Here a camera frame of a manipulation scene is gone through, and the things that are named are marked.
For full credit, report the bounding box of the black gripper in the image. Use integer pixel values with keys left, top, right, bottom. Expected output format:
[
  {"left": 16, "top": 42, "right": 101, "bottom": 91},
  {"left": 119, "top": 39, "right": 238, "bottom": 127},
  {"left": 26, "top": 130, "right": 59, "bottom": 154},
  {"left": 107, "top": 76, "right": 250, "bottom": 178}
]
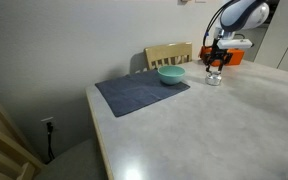
[{"left": 204, "top": 39, "right": 231, "bottom": 72}]

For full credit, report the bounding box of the round silver lid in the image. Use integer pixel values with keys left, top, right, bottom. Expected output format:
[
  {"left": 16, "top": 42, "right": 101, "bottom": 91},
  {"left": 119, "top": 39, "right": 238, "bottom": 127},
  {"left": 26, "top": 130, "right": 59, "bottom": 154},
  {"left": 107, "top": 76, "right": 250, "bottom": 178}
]
[{"left": 207, "top": 71, "right": 221, "bottom": 77}]

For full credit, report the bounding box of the silver candle jar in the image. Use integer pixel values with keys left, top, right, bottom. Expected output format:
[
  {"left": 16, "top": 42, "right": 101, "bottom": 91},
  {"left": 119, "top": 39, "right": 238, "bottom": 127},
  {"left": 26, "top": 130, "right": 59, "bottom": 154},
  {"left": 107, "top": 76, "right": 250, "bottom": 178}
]
[{"left": 205, "top": 74, "right": 222, "bottom": 86}]

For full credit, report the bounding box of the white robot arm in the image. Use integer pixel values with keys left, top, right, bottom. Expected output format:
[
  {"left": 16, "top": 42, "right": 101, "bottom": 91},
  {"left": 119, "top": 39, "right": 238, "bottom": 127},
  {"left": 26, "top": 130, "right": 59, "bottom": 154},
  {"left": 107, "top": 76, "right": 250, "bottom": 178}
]
[{"left": 202, "top": 0, "right": 269, "bottom": 72}]

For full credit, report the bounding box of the orange cardboard box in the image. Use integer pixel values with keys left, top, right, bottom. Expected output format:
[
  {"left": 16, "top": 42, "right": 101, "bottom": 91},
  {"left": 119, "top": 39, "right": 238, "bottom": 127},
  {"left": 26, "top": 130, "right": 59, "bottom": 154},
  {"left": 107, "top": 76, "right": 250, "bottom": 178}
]
[{"left": 199, "top": 46, "right": 245, "bottom": 66}]

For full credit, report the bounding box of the mint green bowl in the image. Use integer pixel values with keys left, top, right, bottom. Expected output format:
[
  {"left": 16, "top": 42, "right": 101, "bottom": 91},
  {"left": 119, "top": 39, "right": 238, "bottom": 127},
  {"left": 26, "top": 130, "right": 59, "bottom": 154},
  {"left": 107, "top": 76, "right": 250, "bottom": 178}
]
[{"left": 157, "top": 65, "right": 185, "bottom": 85}]

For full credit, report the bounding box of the dark blue placemat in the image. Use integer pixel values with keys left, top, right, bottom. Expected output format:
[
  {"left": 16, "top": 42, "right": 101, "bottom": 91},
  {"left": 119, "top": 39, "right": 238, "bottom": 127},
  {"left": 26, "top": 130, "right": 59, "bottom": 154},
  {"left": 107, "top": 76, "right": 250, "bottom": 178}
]
[{"left": 95, "top": 70, "right": 190, "bottom": 117}]

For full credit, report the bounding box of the wooden chair at table end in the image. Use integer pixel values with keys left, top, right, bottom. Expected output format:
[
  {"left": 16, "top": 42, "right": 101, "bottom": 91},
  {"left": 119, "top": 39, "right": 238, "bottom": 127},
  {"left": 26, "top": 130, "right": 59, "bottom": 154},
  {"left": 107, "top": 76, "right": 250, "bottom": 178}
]
[{"left": 0, "top": 104, "right": 45, "bottom": 180}]

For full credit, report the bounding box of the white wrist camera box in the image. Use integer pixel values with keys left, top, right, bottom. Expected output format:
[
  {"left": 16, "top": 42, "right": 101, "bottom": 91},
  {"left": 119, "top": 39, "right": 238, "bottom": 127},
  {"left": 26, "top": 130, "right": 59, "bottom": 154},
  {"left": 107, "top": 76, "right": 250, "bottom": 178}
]
[{"left": 215, "top": 39, "right": 253, "bottom": 49}]

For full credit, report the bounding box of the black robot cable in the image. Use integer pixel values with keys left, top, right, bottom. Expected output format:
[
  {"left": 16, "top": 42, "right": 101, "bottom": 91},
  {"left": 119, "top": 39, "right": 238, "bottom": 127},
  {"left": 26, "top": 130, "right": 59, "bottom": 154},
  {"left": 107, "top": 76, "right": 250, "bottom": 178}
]
[{"left": 202, "top": 0, "right": 242, "bottom": 48}]

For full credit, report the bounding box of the black power cord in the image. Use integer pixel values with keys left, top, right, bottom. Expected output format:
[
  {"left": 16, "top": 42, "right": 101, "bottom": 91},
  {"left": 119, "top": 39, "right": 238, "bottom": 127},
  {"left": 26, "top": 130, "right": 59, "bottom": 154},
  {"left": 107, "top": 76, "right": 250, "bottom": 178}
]
[{"left": 45, "top": 121, "right": 56, "bottom": 162}]

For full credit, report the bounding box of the white wall outlet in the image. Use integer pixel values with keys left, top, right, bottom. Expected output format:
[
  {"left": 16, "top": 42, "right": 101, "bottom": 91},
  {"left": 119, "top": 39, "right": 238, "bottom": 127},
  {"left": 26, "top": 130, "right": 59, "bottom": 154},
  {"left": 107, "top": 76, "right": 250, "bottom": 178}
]
[{"left": 41, "top": 117, "right": 56, "bottom": 130}]

